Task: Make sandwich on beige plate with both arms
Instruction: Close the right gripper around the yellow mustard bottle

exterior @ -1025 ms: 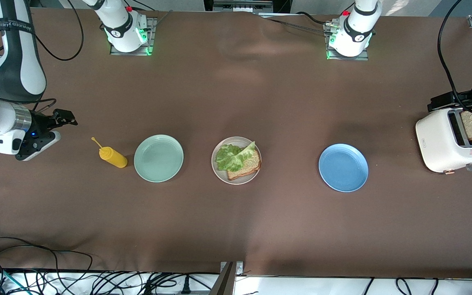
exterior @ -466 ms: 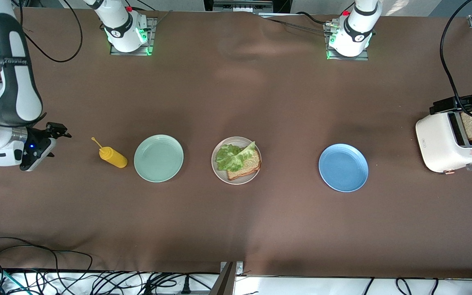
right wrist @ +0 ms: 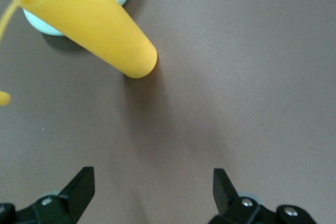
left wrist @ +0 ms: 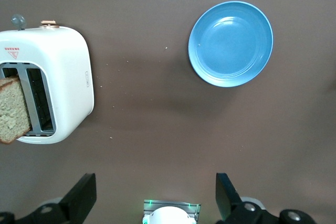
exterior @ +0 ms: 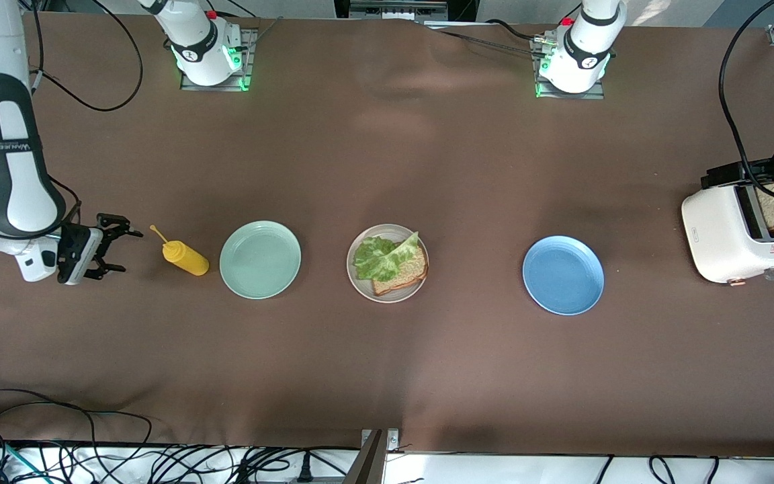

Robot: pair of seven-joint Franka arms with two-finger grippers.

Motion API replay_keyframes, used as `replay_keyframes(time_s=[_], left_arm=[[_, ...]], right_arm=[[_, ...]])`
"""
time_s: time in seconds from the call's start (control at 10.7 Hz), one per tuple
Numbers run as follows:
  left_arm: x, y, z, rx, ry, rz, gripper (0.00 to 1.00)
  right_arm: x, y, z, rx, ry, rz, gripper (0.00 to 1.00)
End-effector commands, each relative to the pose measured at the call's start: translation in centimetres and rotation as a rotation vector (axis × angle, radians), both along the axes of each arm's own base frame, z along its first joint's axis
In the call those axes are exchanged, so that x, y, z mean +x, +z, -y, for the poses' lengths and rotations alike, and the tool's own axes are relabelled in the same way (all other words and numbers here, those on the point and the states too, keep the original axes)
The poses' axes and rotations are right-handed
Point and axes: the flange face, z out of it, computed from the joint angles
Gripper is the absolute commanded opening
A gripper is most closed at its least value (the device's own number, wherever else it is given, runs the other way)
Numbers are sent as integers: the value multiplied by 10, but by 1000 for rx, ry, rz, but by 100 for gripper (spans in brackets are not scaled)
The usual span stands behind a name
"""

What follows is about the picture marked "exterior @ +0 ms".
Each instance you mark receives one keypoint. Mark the yellow squeeze bottle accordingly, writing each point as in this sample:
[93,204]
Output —
[189,259]

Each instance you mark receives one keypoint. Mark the green lettuce leaf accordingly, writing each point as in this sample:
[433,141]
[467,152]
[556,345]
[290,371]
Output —
[380,261]

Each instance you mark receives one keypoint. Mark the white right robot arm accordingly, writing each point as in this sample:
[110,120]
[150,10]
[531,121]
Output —
[24,202]

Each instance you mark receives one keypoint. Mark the mint green plate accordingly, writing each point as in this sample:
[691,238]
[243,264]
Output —
[259,261]

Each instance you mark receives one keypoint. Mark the blue plate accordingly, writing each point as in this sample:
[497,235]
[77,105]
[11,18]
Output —
[563,275]

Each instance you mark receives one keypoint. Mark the beige plate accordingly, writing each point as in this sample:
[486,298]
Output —
[363,290]

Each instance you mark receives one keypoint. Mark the white toaster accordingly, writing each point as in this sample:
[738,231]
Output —
[716,235]

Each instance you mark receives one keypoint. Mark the black power plug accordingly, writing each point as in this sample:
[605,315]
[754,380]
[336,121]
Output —
[304,470]

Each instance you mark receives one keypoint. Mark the dark metal equipment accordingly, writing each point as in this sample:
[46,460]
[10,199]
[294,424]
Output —
[461,8]

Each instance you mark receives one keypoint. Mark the brown table cloth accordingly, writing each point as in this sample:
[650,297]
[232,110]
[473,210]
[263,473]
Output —
[467,376]

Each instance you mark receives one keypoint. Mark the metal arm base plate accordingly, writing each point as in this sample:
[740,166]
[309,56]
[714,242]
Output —
[216,88]
[568,96]

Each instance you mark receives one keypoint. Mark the dark metal post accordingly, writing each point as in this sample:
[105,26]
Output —
[367,467]

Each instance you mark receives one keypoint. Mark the silver metal bracket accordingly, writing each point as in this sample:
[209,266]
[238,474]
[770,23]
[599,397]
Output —
[392,440]

